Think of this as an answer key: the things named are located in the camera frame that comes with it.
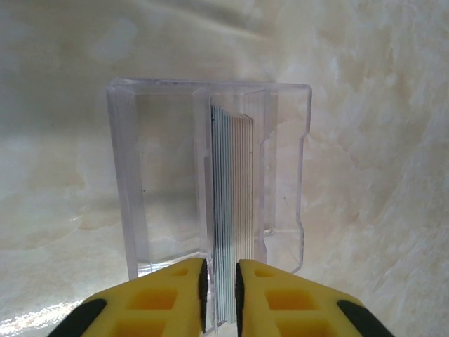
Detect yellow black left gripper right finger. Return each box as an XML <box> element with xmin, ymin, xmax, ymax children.
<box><xmin>234</xmin><ymin>258</ymin><xmax>394</xmax><ymax>337</ymax></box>

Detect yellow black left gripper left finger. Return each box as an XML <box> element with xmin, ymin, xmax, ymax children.
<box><xmin>45</xmin><ymin>258</ymin><xmax>209</xmax><ymax>337</ymax></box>

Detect clear plastic card box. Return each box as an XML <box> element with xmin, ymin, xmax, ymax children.
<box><xmin>105</xmin><ymin>77</ymin><xmax>313</xmax><ymax>334</ymax></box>

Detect stack of credit cards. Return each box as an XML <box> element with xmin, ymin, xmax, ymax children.
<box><xmin>210</xmin><ymin>104</ymin><xmax>255</xmax><ymax>326</ymax></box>

